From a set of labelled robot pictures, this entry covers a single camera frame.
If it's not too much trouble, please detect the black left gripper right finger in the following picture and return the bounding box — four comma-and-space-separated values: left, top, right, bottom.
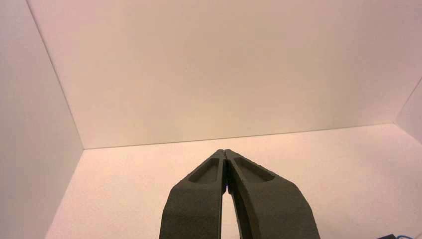
224, 149, 321, 239

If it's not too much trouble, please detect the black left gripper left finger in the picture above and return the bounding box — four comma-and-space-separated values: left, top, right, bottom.
159, 149, 228, 239

